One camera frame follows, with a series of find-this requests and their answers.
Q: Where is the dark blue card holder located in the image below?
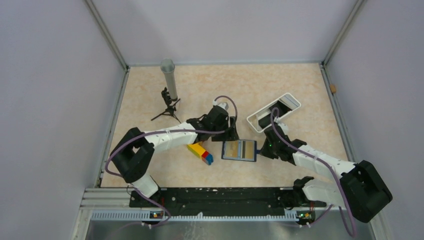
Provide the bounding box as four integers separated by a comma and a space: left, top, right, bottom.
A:
221, 139, 258, 163

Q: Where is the gold striped credit card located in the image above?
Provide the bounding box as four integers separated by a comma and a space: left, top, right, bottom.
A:
225, 141, 239, 158

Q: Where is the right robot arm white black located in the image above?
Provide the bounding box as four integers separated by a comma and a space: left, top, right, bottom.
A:
260, 124, 393, 223

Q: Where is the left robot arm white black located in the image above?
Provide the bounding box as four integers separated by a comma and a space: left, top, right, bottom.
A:
108, 105, 238, 207

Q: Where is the white card tray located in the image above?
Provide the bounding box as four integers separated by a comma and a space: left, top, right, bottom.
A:
246, 92, 302, 134

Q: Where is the black card in tray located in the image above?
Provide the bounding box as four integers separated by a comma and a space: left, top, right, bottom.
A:
258, 100, 289, 129

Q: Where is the red blue toy brick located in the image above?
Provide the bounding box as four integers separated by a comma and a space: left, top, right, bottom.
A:
201, 151, 214, 166

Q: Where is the yellow green toy brick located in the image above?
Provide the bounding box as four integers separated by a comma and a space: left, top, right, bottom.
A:
187, 142, 206, 159

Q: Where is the black mini tripod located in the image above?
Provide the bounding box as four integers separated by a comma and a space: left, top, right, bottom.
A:
151, 87, 181, 123

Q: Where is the small brown cork piece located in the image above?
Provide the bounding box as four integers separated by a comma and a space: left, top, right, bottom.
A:
329, 84, 337, 94

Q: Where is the grey microphone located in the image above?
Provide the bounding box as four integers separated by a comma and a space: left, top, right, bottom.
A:
160, 58, 178, 101

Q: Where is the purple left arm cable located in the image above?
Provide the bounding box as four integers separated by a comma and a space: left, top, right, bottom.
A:
104, 95, 238, 228

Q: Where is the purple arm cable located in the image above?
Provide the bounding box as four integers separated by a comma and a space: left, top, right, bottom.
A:
270, 106, 359, 239
104, 95, 238, 228

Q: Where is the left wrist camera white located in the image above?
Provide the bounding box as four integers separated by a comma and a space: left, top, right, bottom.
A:
217, 102, 229, 111

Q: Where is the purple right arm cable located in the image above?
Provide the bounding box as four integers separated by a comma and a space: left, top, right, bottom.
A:
270, 106, 359, 239

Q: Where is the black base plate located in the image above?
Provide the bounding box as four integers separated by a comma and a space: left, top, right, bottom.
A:
129, 187, 326, 217

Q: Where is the aluminium frame rail right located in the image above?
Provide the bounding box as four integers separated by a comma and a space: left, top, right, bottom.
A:
319, 0, 367, 162

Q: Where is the aluminium frame rail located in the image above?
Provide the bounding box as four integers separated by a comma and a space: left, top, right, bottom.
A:
85, 0, 128, 188
319, 0, 367, 162

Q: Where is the aluminium frame rail left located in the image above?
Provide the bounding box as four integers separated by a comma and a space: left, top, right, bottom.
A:
85, 0, 128, 188

